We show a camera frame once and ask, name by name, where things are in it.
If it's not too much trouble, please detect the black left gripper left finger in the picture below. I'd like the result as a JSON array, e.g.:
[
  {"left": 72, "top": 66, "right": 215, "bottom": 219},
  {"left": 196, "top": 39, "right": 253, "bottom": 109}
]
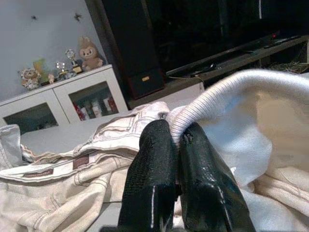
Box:
[{"left": 118, "top": 119, "right": 181, "bottom": 232}]

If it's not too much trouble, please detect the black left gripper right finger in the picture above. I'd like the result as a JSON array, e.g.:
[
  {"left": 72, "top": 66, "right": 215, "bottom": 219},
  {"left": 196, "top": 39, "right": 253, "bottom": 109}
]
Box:
[{"left": 180, "top": 122, "right": 256, "bottom": 232}]

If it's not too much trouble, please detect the white printed sweatshirt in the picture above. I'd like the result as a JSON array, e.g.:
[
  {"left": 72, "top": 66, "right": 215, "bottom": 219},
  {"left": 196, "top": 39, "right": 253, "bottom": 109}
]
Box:
[{"left": 166, "top": 69, "right": 309, "bottom": 232}]

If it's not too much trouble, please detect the white red-printed cup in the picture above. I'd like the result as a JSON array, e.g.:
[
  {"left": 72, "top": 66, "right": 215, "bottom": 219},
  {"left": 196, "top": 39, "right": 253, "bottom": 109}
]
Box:
[
  {"left": 103, "top": 97, "right": 114, "bottom": 114},
  {"left": 76, "top": 105, "right": 89, "bottom": 121},
  {"left": 91, "top": 101, "right": 101, "bottom": 118}
]

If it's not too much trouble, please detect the white glass-door cabinet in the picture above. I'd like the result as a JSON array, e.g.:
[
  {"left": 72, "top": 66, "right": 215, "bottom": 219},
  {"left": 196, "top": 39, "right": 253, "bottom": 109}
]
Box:
[{"left": 0, "top": 64, "right": 128, "bottom": 136}]

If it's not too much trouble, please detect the dark television stand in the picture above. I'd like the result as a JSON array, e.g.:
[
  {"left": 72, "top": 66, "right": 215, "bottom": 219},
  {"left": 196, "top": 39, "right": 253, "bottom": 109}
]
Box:
[{"left": 126, "top": 33, "right": 309, "bottom": 109}]

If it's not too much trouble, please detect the black speaker with gold badge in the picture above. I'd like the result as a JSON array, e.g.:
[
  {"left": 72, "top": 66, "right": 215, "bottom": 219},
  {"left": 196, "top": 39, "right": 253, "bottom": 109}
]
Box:
[{"left": 101, "top": 0, "right": 166, "bottom": 100}]

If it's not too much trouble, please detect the black soundbar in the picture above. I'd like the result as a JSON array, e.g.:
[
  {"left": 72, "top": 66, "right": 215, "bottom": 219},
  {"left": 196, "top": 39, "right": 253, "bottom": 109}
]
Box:
[{"left": 166, "top": 33, "right": 302, "bottom": 77}]

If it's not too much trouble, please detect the beige plush bear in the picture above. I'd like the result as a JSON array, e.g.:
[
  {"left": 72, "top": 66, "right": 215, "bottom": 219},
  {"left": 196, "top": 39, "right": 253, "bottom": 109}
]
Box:
[{"left": 78, "top": 36, "right": 106, "bottom": 71}]

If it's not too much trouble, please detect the small glass trophy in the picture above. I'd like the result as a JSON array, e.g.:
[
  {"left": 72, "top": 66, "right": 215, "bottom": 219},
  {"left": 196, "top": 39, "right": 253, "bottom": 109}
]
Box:
[{"left": 55, "top": 61, "right": 70, "bottom": 79}]

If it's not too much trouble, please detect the green yellow toy figure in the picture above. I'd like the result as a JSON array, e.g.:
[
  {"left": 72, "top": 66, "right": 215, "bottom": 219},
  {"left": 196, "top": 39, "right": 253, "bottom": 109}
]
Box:
[{"left": 33, "top": 57, "right": 49, "bottom": 82}]

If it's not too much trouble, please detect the spotted plush toy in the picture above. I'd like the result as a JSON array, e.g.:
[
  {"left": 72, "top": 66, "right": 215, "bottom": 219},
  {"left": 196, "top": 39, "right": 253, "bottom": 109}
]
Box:
[{"left": 19, "top": 67, "right": 41, "bottom": 90}]

